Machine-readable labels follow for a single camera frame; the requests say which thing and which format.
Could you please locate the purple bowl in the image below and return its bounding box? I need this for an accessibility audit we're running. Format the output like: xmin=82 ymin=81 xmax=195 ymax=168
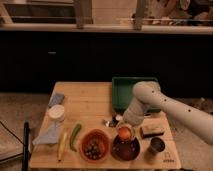
xmin=111 ymin=136 xmax=140 ymax=161

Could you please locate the light blue cloth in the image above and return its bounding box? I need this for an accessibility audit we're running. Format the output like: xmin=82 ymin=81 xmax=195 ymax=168
xmin=32 ymin=122 xmax=61 ymax=145

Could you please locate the orange bowl with grapes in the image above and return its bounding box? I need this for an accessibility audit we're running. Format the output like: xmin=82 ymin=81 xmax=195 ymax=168
xmin=79 ymin=129 xmax=111 ymax=163

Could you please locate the metal cup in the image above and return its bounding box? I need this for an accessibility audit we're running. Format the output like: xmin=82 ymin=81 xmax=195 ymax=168
xmin=148 ymin=137 xmax=165 ymax=155

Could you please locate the orange apple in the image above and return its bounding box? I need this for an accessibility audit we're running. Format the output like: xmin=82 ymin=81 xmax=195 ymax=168
xmin=118 ymin=127 xmax=131 ymax=140

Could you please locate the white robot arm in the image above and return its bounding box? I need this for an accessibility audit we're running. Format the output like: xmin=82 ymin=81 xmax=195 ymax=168
xmin=123 ymin=81 xmax=213 ymax=145

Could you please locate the yellow banana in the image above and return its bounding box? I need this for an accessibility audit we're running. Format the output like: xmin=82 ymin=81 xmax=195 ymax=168
xmin=57 ymin=132 xmax=68 ymax=162

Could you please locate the black pole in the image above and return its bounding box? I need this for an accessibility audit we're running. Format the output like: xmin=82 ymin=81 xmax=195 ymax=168
xmin=22 ymin=122 xmax=30 ymax=171

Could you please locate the green plastic tray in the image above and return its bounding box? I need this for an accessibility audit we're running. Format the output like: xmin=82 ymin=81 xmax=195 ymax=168
xmin=112 ymin=77 xmax=157 ymax=114

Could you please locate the metal spoon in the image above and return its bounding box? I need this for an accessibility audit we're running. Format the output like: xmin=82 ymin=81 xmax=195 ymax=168
xmin=103 ymin=120 xmax=117 ymax=127

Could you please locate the white round container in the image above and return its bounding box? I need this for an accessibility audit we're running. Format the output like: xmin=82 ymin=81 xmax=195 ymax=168
xmin=48 ymin=105 xmax=65 ymax=122

